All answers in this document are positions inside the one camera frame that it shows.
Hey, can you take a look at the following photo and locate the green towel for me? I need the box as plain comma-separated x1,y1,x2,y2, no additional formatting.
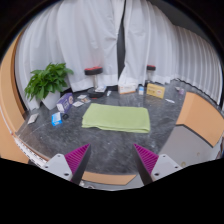
81,102,152,134

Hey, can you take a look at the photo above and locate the white curtain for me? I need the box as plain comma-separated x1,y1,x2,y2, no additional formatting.
14,0,126,111
118,0,224,105

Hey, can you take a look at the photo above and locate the stack of white booklets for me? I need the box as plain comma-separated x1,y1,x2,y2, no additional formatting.
94,85,108,94

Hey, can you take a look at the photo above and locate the purple cardboard box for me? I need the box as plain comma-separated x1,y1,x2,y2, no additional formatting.
55,92,75,114

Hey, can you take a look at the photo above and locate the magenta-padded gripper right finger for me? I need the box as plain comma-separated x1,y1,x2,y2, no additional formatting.
133,143,184,186

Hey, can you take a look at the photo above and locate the green potted plant white pot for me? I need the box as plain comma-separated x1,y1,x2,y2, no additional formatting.
24,62,75,111

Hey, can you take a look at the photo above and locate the blue and white box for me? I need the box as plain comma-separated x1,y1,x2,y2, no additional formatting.
50,111,64,127

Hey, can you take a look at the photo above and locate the orange wooden block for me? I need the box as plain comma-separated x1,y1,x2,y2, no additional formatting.
159,92,224,168

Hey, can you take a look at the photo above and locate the yellow cardboard box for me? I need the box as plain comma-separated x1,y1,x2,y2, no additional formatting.
146,82,166,100

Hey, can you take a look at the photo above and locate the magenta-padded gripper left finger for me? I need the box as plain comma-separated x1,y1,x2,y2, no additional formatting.
41,143,92,186

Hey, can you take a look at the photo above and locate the white flat packet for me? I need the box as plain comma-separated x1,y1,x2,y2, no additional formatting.
27,113,40,125

